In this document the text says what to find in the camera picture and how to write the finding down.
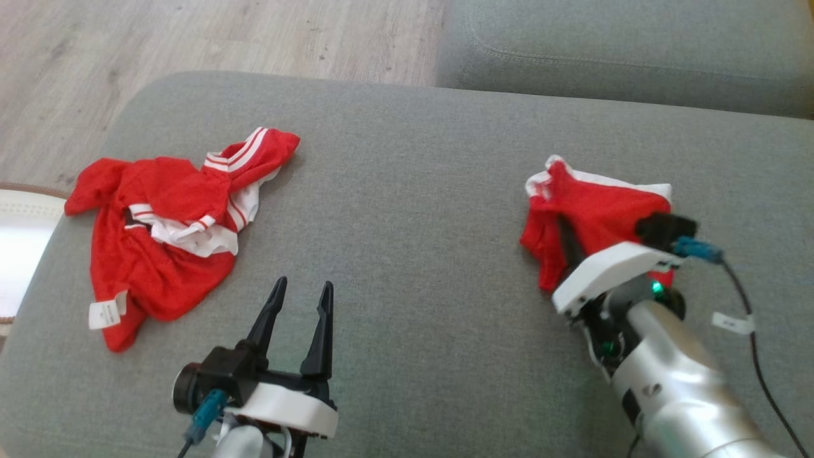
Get teal camera connector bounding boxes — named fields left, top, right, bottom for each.
left=673, top=237, right=724, bottom=265
left=184, top=389, right=228, bottom=444

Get teal left camera connector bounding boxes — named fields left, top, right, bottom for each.
left=184, top=389, right=228, bottom=444

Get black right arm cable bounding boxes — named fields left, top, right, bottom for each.
left=719, top=260, right=811, bottom=458

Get red white-trimmed shorts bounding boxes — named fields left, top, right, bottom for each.
left=520, top=155, right=673, bottom=293

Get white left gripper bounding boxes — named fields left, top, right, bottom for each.
left=226, top=277, right=339, bottom=440

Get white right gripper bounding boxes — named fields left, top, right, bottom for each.
left=552, top=216, right=676, bottom=317

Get red white basketball jersey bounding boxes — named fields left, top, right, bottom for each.
left=64, top=127, right=301, bottom=352

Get large grey sofa seat cushion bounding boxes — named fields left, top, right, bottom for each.
left=436, top=0, right=814, bottom=120

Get white right cable tag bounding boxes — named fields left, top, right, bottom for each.
left=712, top=312, right=755, bottom=336

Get white rug with brown edge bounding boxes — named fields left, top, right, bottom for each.
left=0, top=183, right=69, bottom=338

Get teal right camera connector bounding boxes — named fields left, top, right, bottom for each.
left=673, top=237, right=724, bottom=265

